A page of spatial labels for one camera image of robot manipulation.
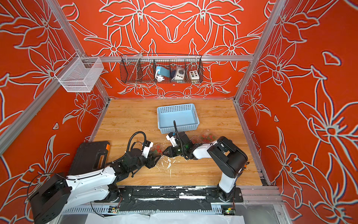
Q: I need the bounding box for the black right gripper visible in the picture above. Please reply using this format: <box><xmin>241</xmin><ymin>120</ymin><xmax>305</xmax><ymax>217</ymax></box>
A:
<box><xmin>161</xmin><ymin>146</ymin><xmax>187</xmax><ymax>159</ymax></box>

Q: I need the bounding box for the light blue perforated plastic basket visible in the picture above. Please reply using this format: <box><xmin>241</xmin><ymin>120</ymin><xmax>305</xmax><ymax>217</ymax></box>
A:
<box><xmin>157</xmin><ymin>104</ymin><xmax>200</xmax><ymax>134</ymax></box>

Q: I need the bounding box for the clear plastic clamshell container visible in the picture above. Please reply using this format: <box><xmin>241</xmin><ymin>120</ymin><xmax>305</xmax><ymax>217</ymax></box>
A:
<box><xmin>189</xmin><ymin>131</ymin><xmax>218</xmax><ymax>144</ymax></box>

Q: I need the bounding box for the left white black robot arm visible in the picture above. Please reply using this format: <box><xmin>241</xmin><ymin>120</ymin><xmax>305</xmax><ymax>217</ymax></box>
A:
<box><xmin>29</xmin><ymin>140</ymin><xmax>161</xmax><ymax>224</ymax></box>

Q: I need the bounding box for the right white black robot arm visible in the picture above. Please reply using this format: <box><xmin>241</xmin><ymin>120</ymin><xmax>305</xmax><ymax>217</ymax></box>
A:
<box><xmin>163</xmin><ymin>132</ymin><xmax>249</xmax><ymax>202</ymax></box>

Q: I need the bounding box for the blue white device in basket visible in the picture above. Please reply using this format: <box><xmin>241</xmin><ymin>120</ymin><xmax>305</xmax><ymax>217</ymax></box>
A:
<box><xmin>155</xmin><ymin>66</ymin><xmax>170</xmax><ymax>82</ymax></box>

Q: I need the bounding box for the white button box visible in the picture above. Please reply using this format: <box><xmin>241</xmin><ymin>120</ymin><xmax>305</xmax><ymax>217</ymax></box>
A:
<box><xmin>188</xmin><ymin>71</ymin><xmax>200</xmax><ymax>83</ymax></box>

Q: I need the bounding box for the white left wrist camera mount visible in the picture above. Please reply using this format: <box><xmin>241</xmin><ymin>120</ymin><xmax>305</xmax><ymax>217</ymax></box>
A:
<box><xmin>142</xmin><ymin>141</ymin><xmax>153</xmax><ymax>159</ymax></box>

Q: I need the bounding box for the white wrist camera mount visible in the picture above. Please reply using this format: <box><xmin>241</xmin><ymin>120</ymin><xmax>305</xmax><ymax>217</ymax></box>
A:
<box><xmin>142</xmin><ymin>141</ymin><xmax>153</xmax><ymax>159</ymax></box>
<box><xmin>166</xmin><ymin>132</ymin><xmax>178</xmax><ymax>147</ymax></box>

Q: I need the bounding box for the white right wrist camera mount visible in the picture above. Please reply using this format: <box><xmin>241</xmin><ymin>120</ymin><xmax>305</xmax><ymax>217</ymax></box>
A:
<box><xmin>166</xmin><ymin>132</ymin><xmax>178</xmax><ymax>147</ymax></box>

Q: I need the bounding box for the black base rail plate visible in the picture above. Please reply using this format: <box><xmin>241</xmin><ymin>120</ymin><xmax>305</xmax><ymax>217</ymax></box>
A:
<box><xmin>93</xmin><ymin>186</ymin><xmax>243</xmax><ymax>214</ymax></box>

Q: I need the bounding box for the black wire wall basket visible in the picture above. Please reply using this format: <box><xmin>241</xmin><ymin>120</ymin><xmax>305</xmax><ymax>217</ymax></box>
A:
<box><xmin>119</xmin><ymin>53</ymin><xmax>204</xmax><ymax>84</ymax></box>

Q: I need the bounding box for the clear acrylic wall box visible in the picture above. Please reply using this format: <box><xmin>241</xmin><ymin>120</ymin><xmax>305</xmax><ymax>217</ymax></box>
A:
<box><xmin>56</xmin><ymin>57</ymin><xmax>104</xmax><ymax>93</ymax></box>

